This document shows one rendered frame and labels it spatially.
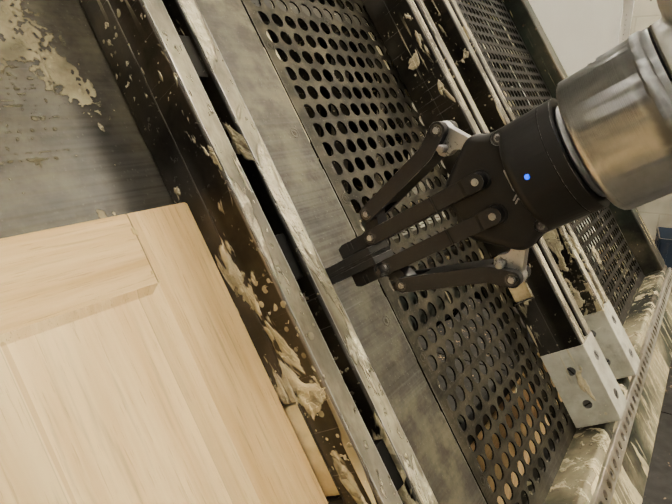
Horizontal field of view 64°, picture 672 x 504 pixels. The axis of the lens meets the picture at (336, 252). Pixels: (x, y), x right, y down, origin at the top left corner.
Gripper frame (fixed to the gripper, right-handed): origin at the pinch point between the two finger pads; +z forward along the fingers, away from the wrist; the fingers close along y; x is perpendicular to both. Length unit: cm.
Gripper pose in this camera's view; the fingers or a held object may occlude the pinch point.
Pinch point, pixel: (350, 266)
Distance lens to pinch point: 45.7
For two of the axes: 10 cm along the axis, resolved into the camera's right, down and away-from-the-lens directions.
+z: -6.9, 3.7, 6.2
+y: -4.3, -9.0, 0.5
